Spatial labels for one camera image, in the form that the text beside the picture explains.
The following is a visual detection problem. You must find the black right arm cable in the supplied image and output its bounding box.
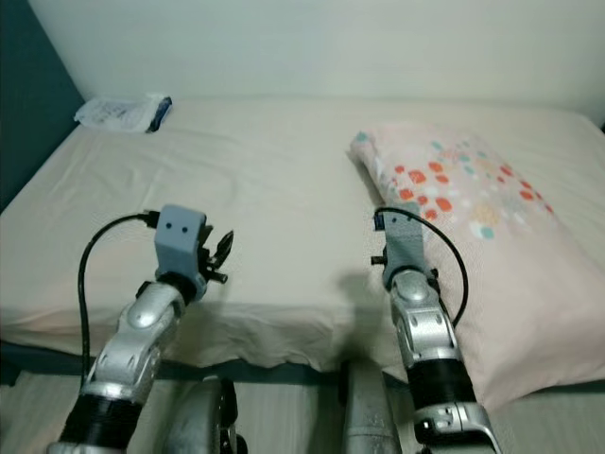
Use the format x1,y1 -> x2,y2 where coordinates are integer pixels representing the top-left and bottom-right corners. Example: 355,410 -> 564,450
373,206 -> 470,327

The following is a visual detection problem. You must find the bed with beige sheet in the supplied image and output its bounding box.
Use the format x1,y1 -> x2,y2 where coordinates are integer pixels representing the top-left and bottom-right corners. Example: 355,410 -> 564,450
0,95 -> 605,393

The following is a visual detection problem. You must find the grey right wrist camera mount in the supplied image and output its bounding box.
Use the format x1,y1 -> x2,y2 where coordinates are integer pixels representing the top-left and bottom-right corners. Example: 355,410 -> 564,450
383,214 -> 434,289

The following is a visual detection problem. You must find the white and blue plastic bag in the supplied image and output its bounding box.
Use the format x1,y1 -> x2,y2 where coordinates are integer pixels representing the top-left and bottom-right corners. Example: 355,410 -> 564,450
74,94 -> 173,133

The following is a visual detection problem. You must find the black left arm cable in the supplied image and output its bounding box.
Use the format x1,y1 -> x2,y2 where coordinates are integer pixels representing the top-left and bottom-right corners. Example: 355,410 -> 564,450
79,212 -> 162,379

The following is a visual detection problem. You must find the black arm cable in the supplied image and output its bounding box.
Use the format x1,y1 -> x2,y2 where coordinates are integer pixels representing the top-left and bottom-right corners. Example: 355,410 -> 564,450
79,212 -> 162,379
373,206 -> 470,327

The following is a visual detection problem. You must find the right robot leg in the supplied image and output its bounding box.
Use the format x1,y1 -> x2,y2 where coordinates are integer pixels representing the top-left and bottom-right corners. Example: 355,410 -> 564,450
340,358 -> 400,454

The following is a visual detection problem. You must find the pink patterned pillow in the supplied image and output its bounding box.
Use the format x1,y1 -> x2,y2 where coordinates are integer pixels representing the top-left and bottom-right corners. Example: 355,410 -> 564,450
350,121 -> 605,412

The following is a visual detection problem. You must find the left robot leg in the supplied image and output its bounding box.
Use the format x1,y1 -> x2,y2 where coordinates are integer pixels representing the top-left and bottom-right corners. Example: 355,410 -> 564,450
165,376 -> 239,454

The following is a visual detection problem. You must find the robot leg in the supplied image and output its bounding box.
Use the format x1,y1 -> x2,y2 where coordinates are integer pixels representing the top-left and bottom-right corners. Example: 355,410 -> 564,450
340,358 -> 400,454
165,376 -> 239,454

